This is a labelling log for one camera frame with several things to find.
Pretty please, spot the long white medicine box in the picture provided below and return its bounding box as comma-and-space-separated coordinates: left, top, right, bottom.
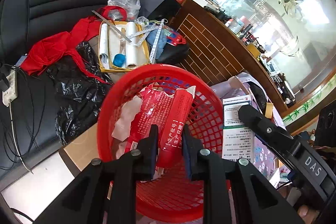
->
222, 95, 255, 161

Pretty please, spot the white paper ball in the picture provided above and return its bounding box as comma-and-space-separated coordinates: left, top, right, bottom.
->
112, 96, 142, 159

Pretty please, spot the red cigarette pack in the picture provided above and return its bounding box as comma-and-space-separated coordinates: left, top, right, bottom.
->
125, 84, 196, 169

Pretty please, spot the person right hand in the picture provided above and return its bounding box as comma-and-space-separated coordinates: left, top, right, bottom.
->
297, 205, 319, 224

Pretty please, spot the purple floral tablecloth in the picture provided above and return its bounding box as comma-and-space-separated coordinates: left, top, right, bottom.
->
211, 72, 285, 186

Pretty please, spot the cardboard box under basket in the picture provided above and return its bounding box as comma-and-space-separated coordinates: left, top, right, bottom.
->
59, 124, 99, 177

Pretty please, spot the black plastic bag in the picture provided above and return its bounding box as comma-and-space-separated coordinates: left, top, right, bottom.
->
46, 42, 113, 144

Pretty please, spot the red plastic basket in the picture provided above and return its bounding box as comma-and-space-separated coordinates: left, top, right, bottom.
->
97, 64, 223, 223

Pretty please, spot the white power strip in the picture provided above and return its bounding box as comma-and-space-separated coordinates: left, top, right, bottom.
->
2, 69, 18, 107

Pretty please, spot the yellow tray with rolls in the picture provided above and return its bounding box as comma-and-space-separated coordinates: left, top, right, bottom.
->
97, 21, 149, 73

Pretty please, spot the red cloth on sofa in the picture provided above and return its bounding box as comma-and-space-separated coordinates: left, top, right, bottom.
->
19, 5, 128, 83

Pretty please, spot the wooden cabinet with mirror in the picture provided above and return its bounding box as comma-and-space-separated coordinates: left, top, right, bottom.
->
172, 0, 335, 132

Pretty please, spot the black leather sofa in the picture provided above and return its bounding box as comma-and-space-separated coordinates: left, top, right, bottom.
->
1, 0, 108, 188

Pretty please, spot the clear plastic bag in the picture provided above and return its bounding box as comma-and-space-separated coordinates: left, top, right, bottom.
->
108, 0, 141, 21

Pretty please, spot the dark paper shopping bag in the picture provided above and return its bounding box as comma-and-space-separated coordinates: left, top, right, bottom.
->
138, 0, 181, 20

